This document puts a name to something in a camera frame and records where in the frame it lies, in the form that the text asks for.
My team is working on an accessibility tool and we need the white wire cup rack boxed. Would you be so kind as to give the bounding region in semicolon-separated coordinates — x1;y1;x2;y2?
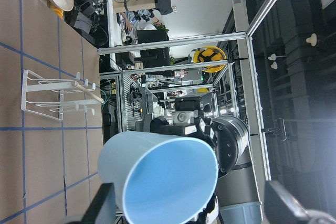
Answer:
21;69;104;121

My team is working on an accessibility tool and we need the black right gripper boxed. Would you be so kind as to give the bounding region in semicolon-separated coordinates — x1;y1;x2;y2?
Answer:
150;97;249;172

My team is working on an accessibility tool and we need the blue plastic cup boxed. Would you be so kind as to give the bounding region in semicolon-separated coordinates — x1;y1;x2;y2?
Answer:
98;131;218;223

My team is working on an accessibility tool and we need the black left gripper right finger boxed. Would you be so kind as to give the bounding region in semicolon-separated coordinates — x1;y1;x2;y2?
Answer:
264;180;313;223

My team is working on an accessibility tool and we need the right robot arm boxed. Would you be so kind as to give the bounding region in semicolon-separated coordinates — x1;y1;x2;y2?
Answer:
150;93;263;223

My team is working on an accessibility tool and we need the yellow hard hat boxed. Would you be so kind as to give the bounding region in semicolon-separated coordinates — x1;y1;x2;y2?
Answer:
188;46;227;73

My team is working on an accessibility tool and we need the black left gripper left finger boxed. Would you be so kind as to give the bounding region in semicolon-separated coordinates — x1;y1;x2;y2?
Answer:
81;183;116;224

